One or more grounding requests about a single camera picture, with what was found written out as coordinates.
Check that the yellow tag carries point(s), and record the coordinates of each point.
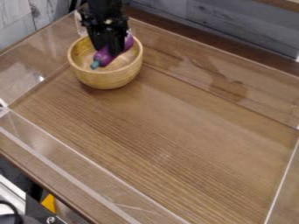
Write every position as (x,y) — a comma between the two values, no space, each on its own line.
(49,203)

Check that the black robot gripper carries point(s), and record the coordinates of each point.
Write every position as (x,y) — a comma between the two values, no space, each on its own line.
(106,22)

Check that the black base with screw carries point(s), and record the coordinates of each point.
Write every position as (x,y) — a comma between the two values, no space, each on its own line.
(36,214)

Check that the purple toy eggplant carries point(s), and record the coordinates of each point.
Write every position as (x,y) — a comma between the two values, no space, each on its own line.
(103,57)

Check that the clear acrylic tray walls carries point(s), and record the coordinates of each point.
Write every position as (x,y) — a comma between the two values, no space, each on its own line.
(186,147)

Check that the light wooden bowl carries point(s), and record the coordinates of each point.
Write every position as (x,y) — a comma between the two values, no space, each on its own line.
(111,76)

